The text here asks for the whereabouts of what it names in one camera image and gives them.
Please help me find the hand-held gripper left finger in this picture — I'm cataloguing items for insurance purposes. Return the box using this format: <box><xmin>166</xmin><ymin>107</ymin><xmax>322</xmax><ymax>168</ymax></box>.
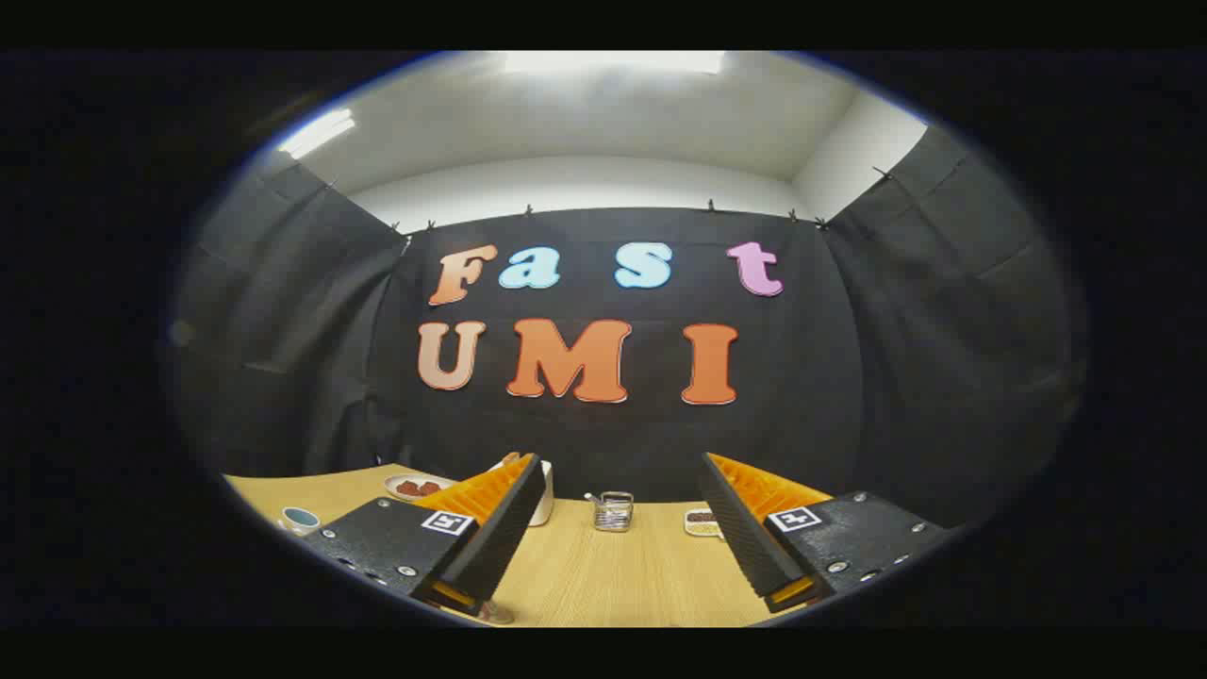
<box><xmin>300</xmin><ymin>453</ymin><xmax>548</xmax><ymax>619</ymax></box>

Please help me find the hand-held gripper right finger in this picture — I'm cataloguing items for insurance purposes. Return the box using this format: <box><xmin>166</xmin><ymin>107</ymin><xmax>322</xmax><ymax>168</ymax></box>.
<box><xmin>698</xmin><ymin>453</ymin><xmax>953</xmax><ymax>615</ymax></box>

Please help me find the white toaster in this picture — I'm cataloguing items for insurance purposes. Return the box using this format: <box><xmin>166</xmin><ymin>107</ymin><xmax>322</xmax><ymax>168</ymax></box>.
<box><xmin>526</xmin><ymin>460</ymin><xmax>555</xmax><ymax>527</ymax></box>

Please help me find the white oval plate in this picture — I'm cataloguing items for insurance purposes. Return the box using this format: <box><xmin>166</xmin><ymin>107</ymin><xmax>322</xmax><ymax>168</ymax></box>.
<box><xmin>384</xmin><ymin>473</ymin><xmax>457</xmax><ymax>502</ymax></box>

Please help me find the wooden table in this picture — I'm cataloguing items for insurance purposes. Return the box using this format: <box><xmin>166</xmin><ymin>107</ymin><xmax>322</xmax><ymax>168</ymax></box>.
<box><xmin>224</xmin><ymin>462</ymin><xmax>823</xmax><ymax>628</ymax></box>

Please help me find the wire utensil holder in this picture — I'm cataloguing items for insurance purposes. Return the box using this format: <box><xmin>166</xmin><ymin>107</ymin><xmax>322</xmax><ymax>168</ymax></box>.
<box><xmin>585</xmin><ymin>491</ymin><xmax>635</xmax><ymax>533</ymax></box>

